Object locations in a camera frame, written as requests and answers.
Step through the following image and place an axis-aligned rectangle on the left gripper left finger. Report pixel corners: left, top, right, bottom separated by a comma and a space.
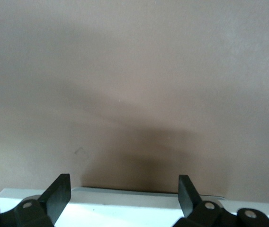
15, 174, 72, 227

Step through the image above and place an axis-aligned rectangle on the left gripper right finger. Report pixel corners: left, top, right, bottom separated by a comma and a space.
172, 175, 238, 227

